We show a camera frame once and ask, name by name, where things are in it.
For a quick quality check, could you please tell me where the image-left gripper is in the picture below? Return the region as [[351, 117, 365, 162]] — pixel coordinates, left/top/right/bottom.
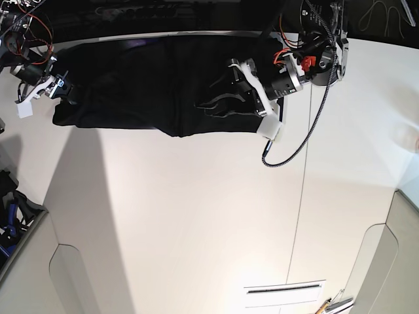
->
[[14, 55, 71, 105]]

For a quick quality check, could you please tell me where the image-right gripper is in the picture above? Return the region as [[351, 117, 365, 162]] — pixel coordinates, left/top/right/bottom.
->
[[194, 54, 305, 118]]

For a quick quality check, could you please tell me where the black T-shirt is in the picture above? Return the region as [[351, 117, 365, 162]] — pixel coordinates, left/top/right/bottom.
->
[[52, 35, 282, 137]]

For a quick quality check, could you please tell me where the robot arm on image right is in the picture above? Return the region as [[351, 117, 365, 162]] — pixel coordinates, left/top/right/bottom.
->
[[196, 1, 349, 118]]

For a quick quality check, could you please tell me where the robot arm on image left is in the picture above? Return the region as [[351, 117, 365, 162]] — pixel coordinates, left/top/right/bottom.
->
[[1, 1, 251, 109]]

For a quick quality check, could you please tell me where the black power strip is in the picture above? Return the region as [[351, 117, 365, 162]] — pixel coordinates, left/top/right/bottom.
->
[[94, 5, 177, 22]]

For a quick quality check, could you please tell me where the grey bin with blue items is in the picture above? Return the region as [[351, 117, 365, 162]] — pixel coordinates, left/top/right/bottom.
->
[[1, 169, 48, 280]]

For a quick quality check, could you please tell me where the black ruler strip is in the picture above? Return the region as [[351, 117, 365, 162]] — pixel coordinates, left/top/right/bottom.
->
[[247, 285, 321, 294]]

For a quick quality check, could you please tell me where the yellow pencil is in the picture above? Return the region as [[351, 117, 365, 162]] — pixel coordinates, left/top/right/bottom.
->
[[316, 298, 331, 314]]

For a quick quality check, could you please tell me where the grey marker pen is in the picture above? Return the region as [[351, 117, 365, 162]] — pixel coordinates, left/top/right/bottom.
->
[[325, 298, 354, 314]]

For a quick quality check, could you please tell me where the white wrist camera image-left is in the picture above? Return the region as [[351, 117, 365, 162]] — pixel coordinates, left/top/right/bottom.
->
[[16, 101, 33, 118]]

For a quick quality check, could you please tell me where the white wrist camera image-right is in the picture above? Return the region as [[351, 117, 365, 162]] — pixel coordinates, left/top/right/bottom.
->
[[257, 115, 283, 141]]

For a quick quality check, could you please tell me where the braided camera cable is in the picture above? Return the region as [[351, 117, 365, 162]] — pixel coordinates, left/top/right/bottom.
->
[[261, 0, 338, 169]]

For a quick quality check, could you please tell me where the grey looped cable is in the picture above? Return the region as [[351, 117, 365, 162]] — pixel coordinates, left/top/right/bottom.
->
[[358, 0, 405, 37]]

